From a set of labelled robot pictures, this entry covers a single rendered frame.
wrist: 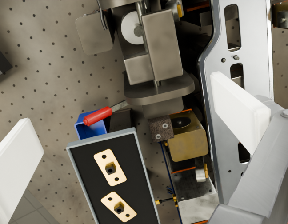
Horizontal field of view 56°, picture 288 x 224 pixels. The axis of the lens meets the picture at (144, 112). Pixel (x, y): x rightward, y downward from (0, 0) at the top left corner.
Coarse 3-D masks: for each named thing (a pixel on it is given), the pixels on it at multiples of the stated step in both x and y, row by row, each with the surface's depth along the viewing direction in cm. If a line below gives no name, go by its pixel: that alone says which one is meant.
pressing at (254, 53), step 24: (216, 0) 59; (240, 0) 60; (264, 0) 60; (216, 24) 61; (240, 24) 62; (264, 24) 62; (216, 48) 63; (240, 48) 64; (264, 48) 64; (264, 72) 67; (216, 120) 71; (216, 144) 74; (216, 168) 76; (240, 168) 77
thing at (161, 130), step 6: (150, 120) 60; (156, 120) 59; (162, 120) 59; (168, 120) 59; (150, 126) 59; (156, 126) 59; (162, 126) 59; (168, 126) 59; (150, 132) 60; (156, 132) 59; (162, 132) 60; (168, 132) 60; (156, 138) 60; (162, 138) 60; (168, 138) 60
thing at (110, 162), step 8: (104, 152) 53; (112, 152) 53; (96, 160) 54; (104, 160) 54; (112, 160) 54; (104, 168) 55; (112, 168) 54; (120, 168) 55; (112, 176) 56; (120, 176) 56; (112, 184) 56
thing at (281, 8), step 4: (272, 0) 78; (276, 0) 77; (280, 0) 75; (284, 0) 73; (272, 4) 68; (276, 4) 67; (280, 4) 65; (284, 4) 63; (272, 8) 68; (276, 8) 66; (280, 8) 64; (284, 8) 63; (272, 12) 69; (276, 12) 66; (272, 16) 70; (276, 16) 67; (272, 20) 71; (276, 20) 67; (276, 24) 68; (284, 28) 65
